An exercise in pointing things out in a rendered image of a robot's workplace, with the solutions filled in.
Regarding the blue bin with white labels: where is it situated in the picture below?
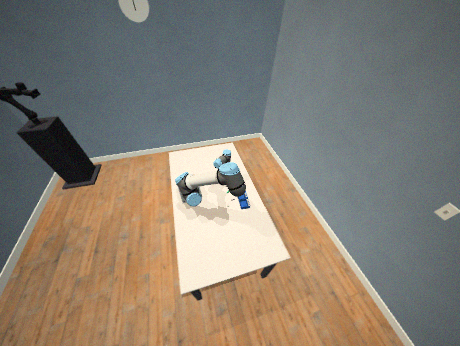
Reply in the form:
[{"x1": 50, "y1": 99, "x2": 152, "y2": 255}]
[{"x1": 238, "y1": 191, "x2": 250, "y2": 210}]

